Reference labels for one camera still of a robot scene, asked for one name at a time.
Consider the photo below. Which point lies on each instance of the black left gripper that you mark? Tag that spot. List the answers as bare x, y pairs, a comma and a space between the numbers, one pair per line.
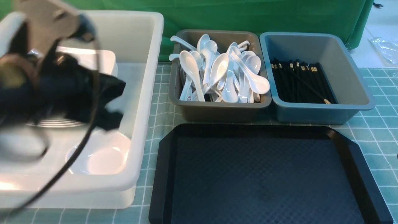
75, 87

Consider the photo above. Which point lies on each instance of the small white bowl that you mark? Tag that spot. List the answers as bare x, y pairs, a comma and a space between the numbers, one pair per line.
105, 153

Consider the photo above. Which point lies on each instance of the white soup spoon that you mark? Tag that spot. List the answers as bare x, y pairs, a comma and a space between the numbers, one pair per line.
250, 68

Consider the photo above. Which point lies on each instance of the black chopstick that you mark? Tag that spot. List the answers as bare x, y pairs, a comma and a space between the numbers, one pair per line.
313, 96

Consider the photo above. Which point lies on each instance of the large white square plate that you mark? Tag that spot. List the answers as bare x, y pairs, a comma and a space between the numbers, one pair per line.
86, 61

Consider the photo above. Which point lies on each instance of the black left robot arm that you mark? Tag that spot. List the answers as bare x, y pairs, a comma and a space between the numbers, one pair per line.
20, 101

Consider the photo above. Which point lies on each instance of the bottom white stacked plate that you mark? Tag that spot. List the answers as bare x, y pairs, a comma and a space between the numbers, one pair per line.
56, 123

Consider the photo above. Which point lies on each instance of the large white plastic tub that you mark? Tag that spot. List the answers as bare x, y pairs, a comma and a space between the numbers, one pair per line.
31, 155

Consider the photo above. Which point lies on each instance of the grey spoon bin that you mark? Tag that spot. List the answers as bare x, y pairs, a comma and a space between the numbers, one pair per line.
217, 111

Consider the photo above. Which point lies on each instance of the white spoon front left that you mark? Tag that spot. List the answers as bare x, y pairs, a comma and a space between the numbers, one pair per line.
190, 66

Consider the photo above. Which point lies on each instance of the white spoon centre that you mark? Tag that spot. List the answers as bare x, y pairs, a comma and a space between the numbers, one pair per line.
218, 70

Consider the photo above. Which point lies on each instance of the black serving tray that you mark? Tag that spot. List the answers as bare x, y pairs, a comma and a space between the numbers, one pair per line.
252, 174

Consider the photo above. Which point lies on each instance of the pile of black chopsticks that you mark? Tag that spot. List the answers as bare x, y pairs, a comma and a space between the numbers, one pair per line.
290, 90

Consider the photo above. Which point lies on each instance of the blue-grey chopstick bin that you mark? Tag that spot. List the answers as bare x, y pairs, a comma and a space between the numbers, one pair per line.
348, 85

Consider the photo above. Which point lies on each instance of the green backdrop cloth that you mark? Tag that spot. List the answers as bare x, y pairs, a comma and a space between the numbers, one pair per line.
345, 19

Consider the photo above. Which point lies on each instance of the green checked tablecloth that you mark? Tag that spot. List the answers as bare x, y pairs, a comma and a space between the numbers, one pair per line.
375, 131

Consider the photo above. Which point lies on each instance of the clear plastic bag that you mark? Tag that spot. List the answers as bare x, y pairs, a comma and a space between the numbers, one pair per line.
387, 48

